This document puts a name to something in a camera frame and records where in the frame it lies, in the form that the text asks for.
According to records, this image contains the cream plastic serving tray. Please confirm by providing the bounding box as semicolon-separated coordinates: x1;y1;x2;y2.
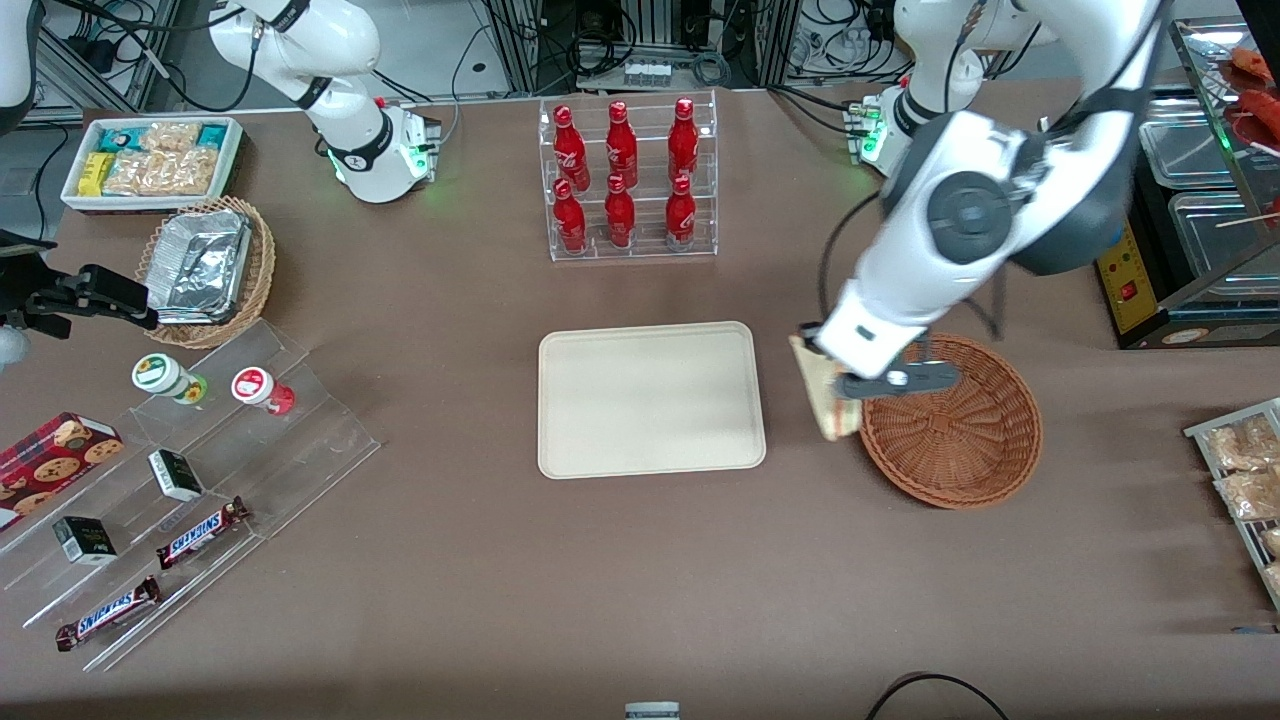
538;321;768;481

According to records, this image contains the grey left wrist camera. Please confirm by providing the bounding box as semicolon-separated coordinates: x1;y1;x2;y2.
835;362;961;401

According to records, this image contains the white rectangular snack bin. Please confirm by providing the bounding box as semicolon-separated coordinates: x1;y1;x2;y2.
60;116;244;214

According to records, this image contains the silver foil container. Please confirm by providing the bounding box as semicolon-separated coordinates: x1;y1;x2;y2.
147;208;253;324

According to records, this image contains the red lid dessert cup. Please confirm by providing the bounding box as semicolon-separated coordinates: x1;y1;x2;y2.
231;367;297;417

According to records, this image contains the green lid dessert cup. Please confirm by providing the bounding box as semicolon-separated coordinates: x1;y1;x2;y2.
131;353;209;406

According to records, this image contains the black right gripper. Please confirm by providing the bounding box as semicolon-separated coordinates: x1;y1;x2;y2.
0;232;159;336

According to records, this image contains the triangular sandwich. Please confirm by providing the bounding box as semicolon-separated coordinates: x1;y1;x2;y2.
788;335;863;443

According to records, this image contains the Snickers chocolate bar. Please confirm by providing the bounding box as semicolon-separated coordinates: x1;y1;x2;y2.
156;497;251;571
55;576;162;652

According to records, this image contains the grey wire rack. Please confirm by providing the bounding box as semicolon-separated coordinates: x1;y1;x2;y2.
1184;398;1280;613

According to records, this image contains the clear acrylic bottle rack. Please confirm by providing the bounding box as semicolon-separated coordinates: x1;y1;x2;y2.
538;88;719;263

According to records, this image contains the black hot food display case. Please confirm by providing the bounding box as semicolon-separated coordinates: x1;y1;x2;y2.
1093;15;1280;351

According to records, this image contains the black floor cable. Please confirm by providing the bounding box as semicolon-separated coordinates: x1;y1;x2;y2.
865;672;1011;720

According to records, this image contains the round brown wicker basket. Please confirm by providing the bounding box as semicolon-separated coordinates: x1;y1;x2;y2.
855;333;1044;510

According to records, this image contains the red cola bottle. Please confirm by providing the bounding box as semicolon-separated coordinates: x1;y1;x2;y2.
605;100;639;189
553;178;589;254
553;105;591;191
665;175;698;251
668;97;701;186
604;174;637;249

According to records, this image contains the red plaid cookie box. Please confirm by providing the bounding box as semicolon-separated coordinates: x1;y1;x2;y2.
0;412;126;531

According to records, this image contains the clear bag of crackers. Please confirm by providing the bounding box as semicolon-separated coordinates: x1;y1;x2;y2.
105;150;217;197
140;122;203;154

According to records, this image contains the small black carton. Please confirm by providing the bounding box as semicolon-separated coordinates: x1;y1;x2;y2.
52;516;119;567
148;449;205;503

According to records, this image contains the light tan wicker basket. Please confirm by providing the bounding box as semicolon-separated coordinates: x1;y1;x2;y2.
135;196;277;350

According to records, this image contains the stainless steel food pan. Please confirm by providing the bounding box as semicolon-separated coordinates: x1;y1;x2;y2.
1140;95;1246;191
1168;190;1280;279

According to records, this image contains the clear acrylic stepped display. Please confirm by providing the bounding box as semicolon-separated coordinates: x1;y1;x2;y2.
0;318;383;673

